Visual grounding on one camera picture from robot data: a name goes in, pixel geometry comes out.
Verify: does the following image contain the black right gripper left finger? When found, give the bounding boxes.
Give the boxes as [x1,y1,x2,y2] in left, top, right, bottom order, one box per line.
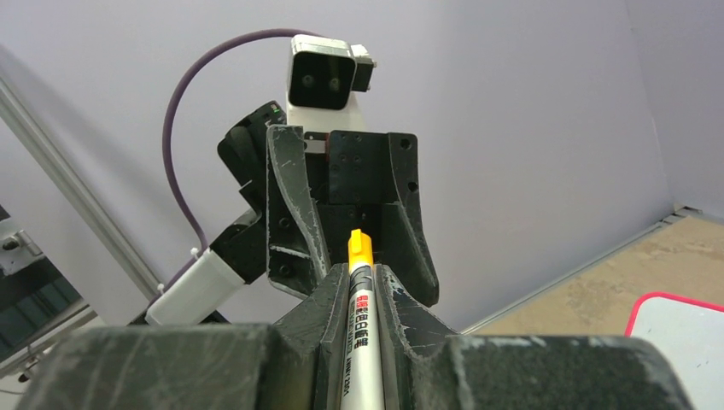
[18,264,348,410]

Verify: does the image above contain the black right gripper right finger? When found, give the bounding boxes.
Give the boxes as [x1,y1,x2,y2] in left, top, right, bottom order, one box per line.
[375,265,693,409]

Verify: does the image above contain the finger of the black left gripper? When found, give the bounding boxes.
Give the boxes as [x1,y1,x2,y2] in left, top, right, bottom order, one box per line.
[266,125,331,299]
[382,132,440,308]

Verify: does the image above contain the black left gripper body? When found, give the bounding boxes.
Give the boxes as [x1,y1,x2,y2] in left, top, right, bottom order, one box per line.
[305,131,407,267]

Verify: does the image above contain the red framed whiteboard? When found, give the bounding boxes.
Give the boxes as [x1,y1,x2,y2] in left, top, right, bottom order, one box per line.
[625,292,723,409]

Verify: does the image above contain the yellow marker cap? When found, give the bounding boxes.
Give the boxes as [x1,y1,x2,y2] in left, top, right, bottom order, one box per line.
[347,229,374,274]

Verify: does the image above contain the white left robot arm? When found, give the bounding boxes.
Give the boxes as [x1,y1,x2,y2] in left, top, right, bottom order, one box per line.
[139,101,440,325]

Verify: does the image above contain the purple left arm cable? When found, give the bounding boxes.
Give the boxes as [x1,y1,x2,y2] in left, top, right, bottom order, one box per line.
[162,28,324,255]

